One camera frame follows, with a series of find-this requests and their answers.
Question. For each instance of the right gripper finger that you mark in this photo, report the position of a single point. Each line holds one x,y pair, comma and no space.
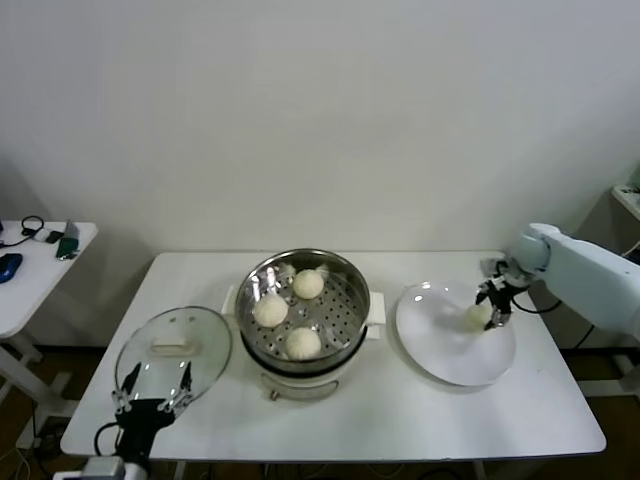
496,320
482,294

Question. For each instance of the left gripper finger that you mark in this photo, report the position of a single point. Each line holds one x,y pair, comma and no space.
127,385
181,390

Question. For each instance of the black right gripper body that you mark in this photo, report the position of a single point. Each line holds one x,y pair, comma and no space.
501,296

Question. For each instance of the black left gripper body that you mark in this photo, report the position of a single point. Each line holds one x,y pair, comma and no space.
142,427

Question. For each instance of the white steamed baozi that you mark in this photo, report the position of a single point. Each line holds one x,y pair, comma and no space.
302,343
271,311
307,284
476,320

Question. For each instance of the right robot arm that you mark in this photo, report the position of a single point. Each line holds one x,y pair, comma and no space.
585,280

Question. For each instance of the perforated steel steamer basket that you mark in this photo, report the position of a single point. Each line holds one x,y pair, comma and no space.
335,310

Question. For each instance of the white round plate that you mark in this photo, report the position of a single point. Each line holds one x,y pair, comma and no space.
435,340

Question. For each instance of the white electric cooker base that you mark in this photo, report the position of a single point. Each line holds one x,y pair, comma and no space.
300,386

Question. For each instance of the white side table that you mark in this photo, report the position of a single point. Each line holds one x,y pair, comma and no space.
30,300

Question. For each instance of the green tool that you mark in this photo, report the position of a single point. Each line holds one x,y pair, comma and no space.
66,248

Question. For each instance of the white shelf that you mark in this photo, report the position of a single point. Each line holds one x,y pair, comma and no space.
627,202

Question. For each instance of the grey upright card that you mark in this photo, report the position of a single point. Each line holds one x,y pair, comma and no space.
71,230

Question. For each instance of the blue computer mouse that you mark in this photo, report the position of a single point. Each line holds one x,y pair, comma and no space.
9,266

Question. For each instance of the small white and black device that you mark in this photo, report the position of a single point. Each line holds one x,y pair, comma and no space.
46,237

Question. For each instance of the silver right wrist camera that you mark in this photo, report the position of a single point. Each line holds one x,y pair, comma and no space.
495,267

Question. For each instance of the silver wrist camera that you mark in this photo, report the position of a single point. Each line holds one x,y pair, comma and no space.
495,267
102,467

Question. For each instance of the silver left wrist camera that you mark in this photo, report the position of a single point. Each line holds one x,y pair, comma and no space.
102,467

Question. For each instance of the white table frame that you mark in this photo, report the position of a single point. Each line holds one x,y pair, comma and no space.
625,362

